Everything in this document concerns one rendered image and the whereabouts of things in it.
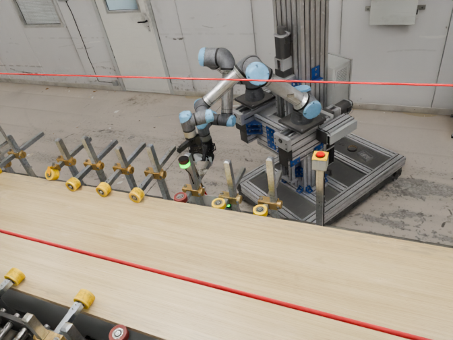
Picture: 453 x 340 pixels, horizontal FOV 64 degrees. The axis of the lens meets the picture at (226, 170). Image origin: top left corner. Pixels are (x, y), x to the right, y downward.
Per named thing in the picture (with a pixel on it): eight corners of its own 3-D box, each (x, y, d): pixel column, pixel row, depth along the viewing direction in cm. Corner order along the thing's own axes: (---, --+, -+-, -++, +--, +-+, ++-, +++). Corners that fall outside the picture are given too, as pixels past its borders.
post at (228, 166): (236, 218, 234) (225, 158, 204) (241, 218, 232) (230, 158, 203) (234, 221, 231) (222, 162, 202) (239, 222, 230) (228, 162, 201)
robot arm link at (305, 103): (317, 97, 226) (250, 51, 201) (327, 108, 214) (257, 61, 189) (305, 112, 231) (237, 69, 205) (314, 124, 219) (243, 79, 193)
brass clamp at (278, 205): (261, 201, 218) (260, 194, 214) (283, 204, 213) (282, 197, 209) (257, 208, 213) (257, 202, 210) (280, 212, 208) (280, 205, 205)
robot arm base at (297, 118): (301, 110, 248) (301, 97, 242) (318, 118, 238) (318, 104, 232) (285, 119, 243) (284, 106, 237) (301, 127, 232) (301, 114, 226)
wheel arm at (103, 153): (114, 142, 274) (113, 138, 272) (118, 143, 273) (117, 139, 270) (71, 185, 239) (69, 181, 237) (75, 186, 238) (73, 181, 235)
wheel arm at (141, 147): (142, 145, 265) (141, 141, 262) (146, 146, 263) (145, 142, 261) (101, 190, 230) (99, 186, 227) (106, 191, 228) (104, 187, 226)
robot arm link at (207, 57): (246, 86, 273) (215, 63, 223) (228, 86, 279) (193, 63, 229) (248, 71, 272) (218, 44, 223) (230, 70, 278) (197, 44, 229)
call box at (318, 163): (314, 162, 186) (314, 150, 181) (328, 164, 183) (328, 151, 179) (311, 171, 181) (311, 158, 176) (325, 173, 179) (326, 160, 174)
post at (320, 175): (316, 224, 212) (316, 163, 184) (324, 225, 210) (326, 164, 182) (314, 230, 209) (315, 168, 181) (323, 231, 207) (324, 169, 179)
